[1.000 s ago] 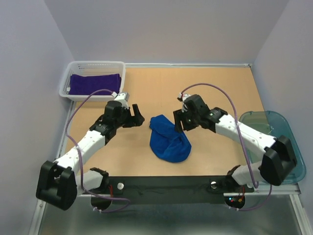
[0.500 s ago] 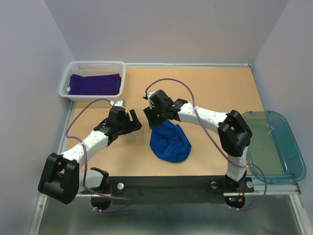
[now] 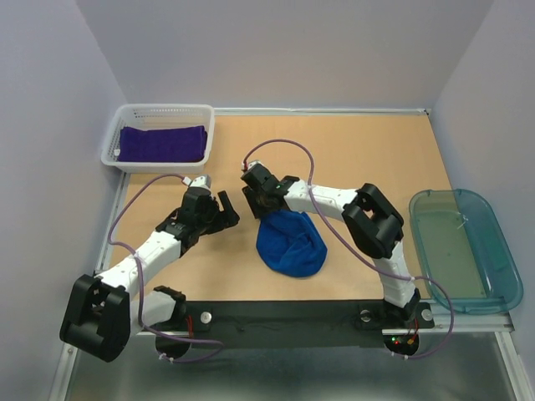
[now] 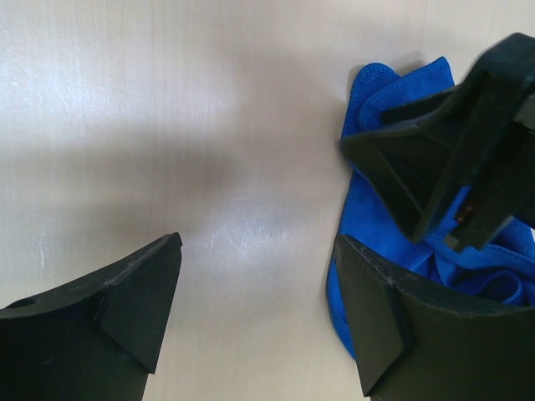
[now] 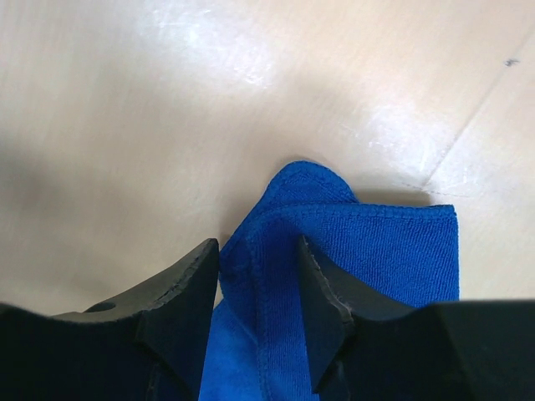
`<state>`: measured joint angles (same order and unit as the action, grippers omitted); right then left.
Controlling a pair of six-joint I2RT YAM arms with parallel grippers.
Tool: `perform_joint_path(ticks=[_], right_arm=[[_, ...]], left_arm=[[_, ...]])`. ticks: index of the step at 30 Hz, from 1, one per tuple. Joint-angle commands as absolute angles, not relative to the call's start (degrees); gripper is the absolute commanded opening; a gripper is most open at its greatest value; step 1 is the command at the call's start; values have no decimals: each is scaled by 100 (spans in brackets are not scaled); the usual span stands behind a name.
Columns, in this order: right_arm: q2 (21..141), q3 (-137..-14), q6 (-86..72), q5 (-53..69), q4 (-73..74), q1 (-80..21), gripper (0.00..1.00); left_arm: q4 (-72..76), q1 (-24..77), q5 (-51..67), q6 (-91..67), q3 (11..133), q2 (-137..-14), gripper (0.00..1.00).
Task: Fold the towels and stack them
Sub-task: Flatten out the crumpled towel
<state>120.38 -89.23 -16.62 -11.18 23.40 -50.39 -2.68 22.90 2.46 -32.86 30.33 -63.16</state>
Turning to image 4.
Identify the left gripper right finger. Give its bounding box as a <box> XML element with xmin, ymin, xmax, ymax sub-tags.
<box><xmin>334</xmin><ymin>235</ymin><xmax>534</xmax><ymax>400</ymax></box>

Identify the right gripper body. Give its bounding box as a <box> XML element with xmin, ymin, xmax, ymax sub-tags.
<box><xmin>430</xmin><ymin>33</ymin><xmax>534</xmax><ymax>252</ymax></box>

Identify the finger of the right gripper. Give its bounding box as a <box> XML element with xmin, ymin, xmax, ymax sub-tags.
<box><xmin>340</xmin><ymin>85</ymin><xmax>459</xmax><ymax>242</ymax></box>

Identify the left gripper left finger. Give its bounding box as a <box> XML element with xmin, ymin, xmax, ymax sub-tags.
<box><xmin>1</xmin><ymin>233</ymin><xmax>182</xmax><ymax>400</ymax></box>

